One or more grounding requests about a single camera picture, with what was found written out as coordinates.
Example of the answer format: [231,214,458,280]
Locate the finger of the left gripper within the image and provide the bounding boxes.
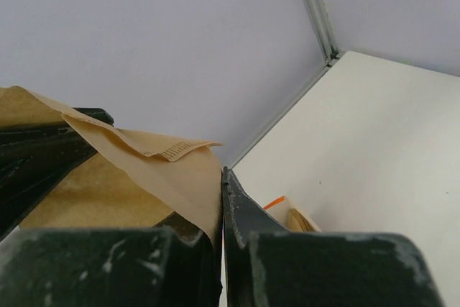
[1,120,96,239]

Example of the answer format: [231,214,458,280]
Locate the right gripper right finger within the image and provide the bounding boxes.
[221,167,287,306]

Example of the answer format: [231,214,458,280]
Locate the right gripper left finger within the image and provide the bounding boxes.
[155,212,222,306]

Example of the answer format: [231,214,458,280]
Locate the orange coffee filter box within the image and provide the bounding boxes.
[264,196,321,232]

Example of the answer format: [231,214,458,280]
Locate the brown paper coffee filters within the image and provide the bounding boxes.
[287,208,314,232]

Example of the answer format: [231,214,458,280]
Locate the aluminium corner frame post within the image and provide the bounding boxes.
[228,0,343,168]

